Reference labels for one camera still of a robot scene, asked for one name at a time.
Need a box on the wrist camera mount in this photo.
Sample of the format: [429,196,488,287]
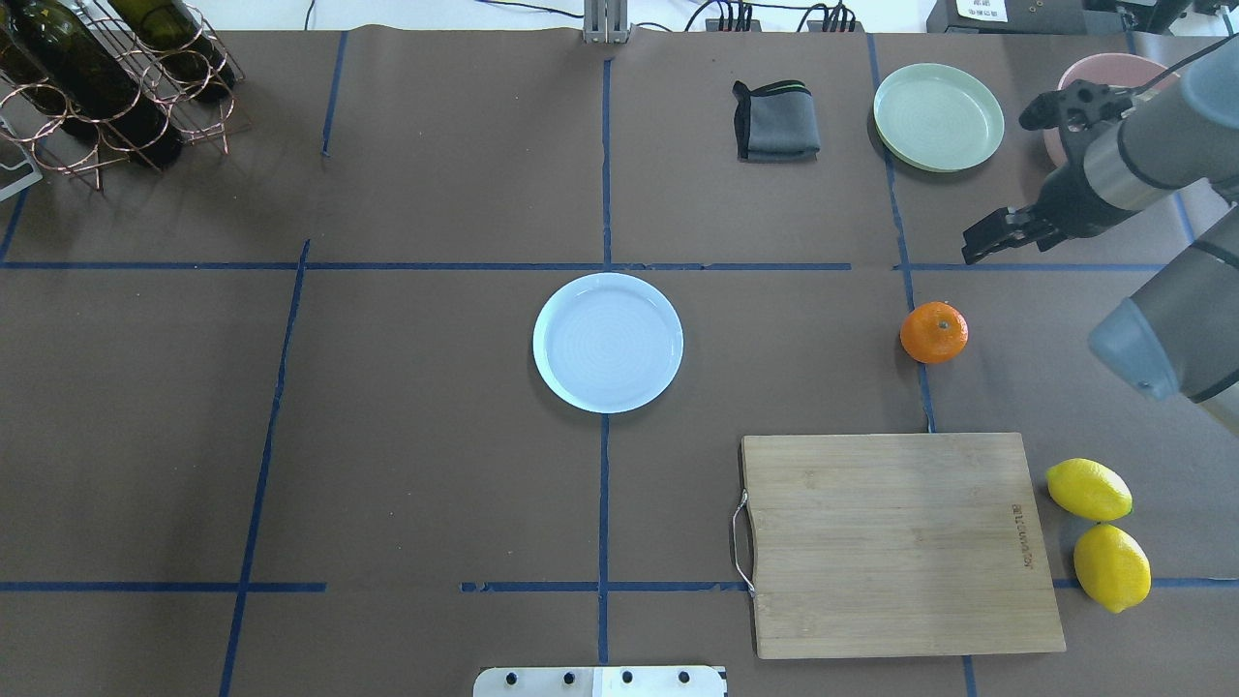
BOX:
[1018,79,1137,132]

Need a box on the wooden cutting board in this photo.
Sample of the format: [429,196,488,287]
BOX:
[740,433,1066,660]

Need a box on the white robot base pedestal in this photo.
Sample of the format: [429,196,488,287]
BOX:
[472,664,729,696]

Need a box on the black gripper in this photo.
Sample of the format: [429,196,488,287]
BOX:
[961,165,1114,265]

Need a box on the black power strip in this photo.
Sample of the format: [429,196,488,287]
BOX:
[685,1,762,33]

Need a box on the light blue plate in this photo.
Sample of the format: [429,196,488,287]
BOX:
[532,272,685,413]

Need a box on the lower yellow lemon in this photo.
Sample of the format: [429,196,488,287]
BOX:
[1044,458,1132,524]

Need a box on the pink bowl with ice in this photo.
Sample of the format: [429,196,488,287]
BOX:
[1042,52,1181,167]

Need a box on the light green plate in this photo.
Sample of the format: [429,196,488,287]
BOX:
[872,63,1006,173]

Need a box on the orange mandarin fruit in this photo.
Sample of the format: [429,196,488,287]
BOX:
[898,301,973,365]

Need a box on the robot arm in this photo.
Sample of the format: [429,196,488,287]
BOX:
[961,37,1238,431]

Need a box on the upper yellow lemon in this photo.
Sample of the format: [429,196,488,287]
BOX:
[1072,522,1152,614]

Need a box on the aluminium frame post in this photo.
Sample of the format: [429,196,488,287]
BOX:
[584,0,632,45]

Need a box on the yellow lemon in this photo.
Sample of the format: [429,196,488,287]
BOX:
[1072,522,1152,614]
[1044,458,1132,524]

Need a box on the folded grey cloth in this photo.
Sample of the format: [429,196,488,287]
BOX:
[732,80,821,163]

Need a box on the dark wine bottle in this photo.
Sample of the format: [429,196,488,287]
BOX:
[109,1,235,105]
[1,25,68,118]
[2,1,183,170]

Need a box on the copper wire bottle rack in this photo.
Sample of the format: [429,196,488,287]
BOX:
[2,1,253,196]

